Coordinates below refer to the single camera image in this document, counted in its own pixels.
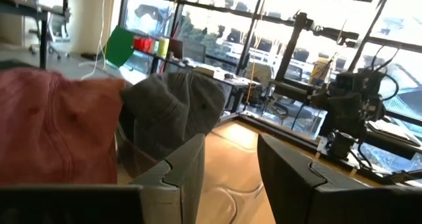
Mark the yellow container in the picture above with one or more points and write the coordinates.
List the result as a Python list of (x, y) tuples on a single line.
[(163, 47)]

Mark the red container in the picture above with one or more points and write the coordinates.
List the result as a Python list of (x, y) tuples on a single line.
[(142, 44)]

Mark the office chair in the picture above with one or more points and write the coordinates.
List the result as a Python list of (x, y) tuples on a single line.
[(56, 33)]

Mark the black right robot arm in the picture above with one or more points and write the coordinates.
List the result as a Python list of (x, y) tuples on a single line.
[(349, 108)]

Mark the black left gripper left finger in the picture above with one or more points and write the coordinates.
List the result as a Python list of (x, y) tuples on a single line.
[(178, 181)]

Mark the green flat board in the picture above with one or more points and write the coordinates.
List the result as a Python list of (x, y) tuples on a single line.
[(119, 46)]

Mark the black side table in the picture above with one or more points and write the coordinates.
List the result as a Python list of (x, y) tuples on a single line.
[(33, 11)]

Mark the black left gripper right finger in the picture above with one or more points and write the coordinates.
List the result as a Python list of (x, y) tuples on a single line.
[(296, 184)]

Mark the dark grey cap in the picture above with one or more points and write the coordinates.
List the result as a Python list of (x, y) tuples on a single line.
[(171, 112)]

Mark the black camera stand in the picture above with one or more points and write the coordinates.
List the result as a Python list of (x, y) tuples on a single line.
[(296, 46)]

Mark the pink cloth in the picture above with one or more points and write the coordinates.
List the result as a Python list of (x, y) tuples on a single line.
[(56, 125)]

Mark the clear plastic bin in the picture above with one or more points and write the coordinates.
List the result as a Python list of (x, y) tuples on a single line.
[(132, 158)]

